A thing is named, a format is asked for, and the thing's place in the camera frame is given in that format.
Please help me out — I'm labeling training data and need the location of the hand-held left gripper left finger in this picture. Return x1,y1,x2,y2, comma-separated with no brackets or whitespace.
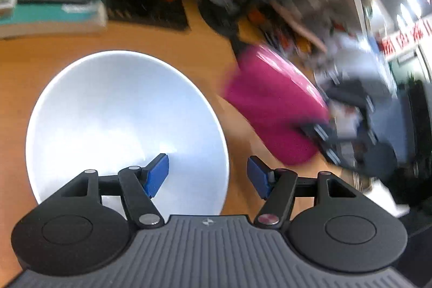
39,153,169,230

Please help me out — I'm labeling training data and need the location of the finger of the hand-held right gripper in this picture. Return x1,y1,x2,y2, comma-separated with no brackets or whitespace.
320,79,377,140
300,121,360,171

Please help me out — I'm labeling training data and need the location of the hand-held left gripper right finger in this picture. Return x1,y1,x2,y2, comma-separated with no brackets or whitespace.
246,156,368,230

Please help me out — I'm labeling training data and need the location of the pink towel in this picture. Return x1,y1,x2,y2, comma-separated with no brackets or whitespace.
219,43,332,166

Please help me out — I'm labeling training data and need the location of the white ribbed bowl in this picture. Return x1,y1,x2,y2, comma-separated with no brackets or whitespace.
25,50,231,218

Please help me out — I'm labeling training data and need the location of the pink flat board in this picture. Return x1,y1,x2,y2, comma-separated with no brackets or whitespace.
270,1,329,53

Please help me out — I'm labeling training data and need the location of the teal book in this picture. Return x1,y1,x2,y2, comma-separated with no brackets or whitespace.
0,0,109,39

